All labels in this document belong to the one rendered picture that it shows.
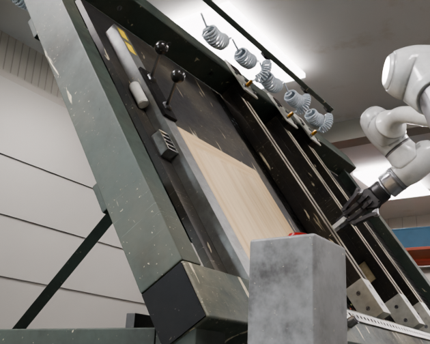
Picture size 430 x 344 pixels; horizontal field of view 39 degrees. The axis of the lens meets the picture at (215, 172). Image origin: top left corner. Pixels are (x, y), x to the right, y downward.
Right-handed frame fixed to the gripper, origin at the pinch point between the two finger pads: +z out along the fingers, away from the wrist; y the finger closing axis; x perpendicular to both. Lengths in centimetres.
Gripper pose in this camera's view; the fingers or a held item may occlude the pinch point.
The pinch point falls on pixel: (338, 224)
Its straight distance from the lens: 214.8
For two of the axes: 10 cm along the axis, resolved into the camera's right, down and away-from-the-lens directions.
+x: -5.7, -3.0, -7.7
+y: -4.1, -7.1, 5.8
